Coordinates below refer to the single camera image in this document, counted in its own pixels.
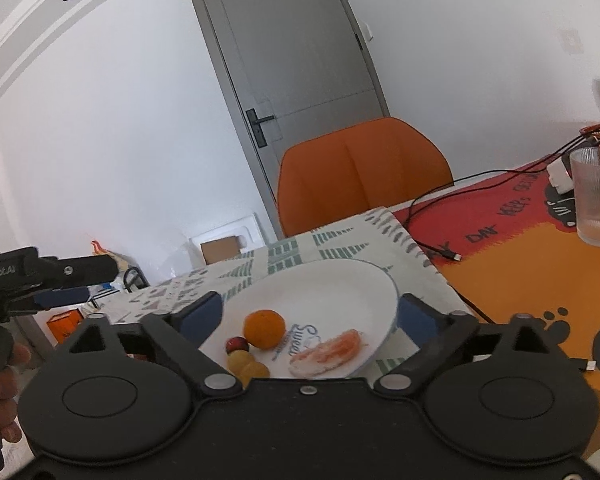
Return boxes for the person's left hand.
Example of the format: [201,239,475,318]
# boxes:
[0,343,32,444]

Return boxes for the black door handle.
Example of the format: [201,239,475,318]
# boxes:
[245,108,276,149]

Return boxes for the grey door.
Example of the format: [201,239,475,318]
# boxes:
[188,0,392,241]

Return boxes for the white foam board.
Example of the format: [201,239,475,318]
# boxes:
[190,212,264,266]

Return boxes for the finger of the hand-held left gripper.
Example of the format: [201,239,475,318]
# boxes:
[9,285,93,317]
[36,254,119,289]

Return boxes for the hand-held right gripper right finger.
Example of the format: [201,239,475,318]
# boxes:
[377,294,556,397]

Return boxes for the ribbed clear glass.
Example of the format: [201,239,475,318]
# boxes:
[569,147,600,248]

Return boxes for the orange and tan bag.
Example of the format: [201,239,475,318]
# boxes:
[90,240,127,272]

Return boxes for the orange box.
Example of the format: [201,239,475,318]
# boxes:
[46,310,86,349]

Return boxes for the brown cardboard box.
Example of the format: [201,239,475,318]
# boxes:
[200,236,242,265]

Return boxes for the white plate with blue print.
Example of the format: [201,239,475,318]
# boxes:
[198,258,400,380]

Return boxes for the black storage rack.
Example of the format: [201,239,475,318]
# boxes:
[122,267,149,292]

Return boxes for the round orange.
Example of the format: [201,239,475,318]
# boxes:
[243,310,287,351]

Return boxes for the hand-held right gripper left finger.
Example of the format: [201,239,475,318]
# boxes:
[69,291,243,398]

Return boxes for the peeled orange citrus segment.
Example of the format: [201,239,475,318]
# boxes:
[312,329,367,361]

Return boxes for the orange and red table mat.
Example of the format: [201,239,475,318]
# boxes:
[392,157,600,480]

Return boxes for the peeled pale pomelo piece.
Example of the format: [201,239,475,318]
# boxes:
[287,349,338,379]

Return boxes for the brownish green round fruit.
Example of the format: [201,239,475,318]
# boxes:
[240,361,271,380]
[228,350,254,374]

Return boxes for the white charger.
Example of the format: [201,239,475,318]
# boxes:
[547,159,579,194]

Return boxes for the orange chair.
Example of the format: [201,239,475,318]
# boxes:
[276,116,454,239]

